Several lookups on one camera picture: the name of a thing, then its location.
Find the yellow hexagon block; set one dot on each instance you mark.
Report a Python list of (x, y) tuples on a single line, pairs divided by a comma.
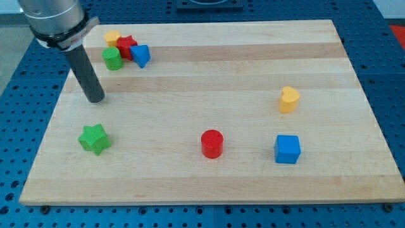
[(111, 38)]

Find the green cylinder block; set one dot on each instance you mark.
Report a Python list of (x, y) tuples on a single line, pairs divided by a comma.
[(112, 58)]

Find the wooden board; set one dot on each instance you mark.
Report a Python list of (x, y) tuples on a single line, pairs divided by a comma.
[(228, 77)]

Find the red cylinder block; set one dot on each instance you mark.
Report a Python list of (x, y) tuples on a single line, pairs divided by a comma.
[(212, 143)]

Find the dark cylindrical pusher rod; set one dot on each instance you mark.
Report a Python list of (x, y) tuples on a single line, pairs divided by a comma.
[(85, 74)]

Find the blue triangle block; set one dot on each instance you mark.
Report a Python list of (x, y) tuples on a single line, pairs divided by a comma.
[(140, 54)]

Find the green star block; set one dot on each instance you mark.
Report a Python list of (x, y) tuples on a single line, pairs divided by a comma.
[(94, 138)]

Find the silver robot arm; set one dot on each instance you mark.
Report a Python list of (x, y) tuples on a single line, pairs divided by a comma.
[(60, 24)]

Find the blue cube block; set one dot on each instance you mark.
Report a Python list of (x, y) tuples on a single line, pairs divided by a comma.
[(287, 149)]

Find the yellow heart block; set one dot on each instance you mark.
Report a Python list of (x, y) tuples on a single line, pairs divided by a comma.
[(289, 99)]

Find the red star block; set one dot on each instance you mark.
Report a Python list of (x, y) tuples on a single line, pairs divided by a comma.
[(124, 44)]

